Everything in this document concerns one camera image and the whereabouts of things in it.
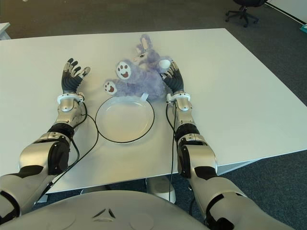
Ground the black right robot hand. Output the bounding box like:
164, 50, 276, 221
160, 61, 186, 93

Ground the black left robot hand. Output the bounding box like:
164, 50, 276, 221
61, 57, 92, 94

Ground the purple plush bunny doll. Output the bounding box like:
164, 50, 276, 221
103, 34, 173, 101

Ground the white plate black rim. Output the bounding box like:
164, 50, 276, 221
95, 97, 154, 144

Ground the white side desk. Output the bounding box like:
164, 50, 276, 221
0, 22, 12, 41

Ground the black office chair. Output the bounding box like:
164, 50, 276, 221
225, 0, 264, 28

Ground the white table leg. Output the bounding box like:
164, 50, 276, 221
146, 176, 177, 204

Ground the grey robot torso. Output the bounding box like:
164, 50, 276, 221
0, 190, 218, 230

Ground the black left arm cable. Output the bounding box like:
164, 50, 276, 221
35, 99, 100, 204

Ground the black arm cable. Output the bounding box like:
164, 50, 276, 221
35, 99, 100, 204
165, 99, 179, 204

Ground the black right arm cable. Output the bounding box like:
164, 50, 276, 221
165, 99, 179, 204

